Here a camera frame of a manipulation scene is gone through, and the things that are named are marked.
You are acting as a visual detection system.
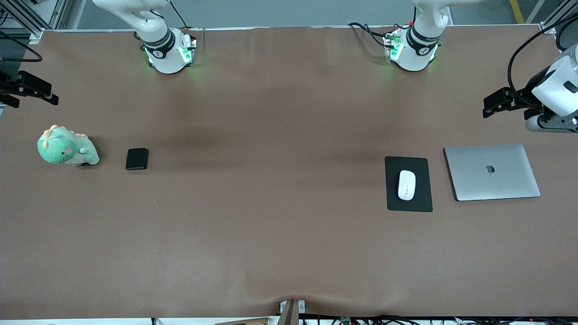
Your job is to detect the black phone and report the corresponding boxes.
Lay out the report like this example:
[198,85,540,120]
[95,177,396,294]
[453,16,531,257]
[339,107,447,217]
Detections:
[126,148,149,171]

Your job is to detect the white computer mouse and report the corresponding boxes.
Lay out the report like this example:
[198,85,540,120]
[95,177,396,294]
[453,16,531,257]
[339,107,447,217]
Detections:
[398,169,416,201]

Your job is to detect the black mouse pad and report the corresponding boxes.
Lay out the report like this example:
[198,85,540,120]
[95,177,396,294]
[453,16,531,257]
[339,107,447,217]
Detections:
[384,156,434,213]

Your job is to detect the green dinosaur plush toy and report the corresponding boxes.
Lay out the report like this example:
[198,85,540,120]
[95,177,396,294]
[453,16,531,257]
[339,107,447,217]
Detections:
[37,125,100,167]

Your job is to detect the silver laptop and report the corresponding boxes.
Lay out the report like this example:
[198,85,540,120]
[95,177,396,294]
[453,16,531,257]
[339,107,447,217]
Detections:
[443,143,541,202]

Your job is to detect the brown table cover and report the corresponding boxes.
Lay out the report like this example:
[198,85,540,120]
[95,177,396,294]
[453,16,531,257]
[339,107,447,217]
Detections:
[0,25,578,320]

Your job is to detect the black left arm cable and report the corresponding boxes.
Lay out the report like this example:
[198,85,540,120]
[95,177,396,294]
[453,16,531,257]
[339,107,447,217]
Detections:
[507,18,578,98]

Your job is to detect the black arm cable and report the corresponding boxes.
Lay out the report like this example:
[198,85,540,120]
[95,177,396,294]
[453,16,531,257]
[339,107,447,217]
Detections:
[507,18,578,98]
[0,31,44,63]

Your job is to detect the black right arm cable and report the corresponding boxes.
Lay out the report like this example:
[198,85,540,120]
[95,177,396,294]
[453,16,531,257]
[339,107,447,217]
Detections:
[0,31,44,63]

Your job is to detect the aluminium frame profile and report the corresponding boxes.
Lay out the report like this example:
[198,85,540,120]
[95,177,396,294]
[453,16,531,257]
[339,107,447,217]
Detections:
[47,0,68,30]
[540,0,578,35]
[0,0,44,44]

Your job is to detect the black power cable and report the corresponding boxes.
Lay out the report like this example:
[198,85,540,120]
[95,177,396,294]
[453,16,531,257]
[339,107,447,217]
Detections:
[348,22,398,48]

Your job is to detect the thin black cable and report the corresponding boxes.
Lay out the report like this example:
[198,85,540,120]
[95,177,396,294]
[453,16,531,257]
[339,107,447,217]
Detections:
[168,0,188,30]

